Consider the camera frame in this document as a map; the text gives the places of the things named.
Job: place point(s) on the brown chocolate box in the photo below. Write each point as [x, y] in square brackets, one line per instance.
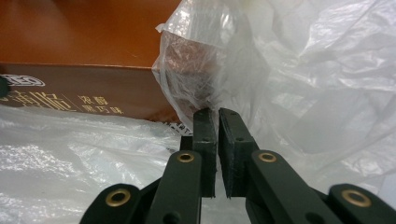
[77, 46]

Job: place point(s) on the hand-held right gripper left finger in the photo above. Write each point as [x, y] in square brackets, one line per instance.
[204, 140]

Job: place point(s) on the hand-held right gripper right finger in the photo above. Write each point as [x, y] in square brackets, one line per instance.
[236, 146]

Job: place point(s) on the clear plastic bag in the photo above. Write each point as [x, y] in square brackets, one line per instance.
[311, 93]

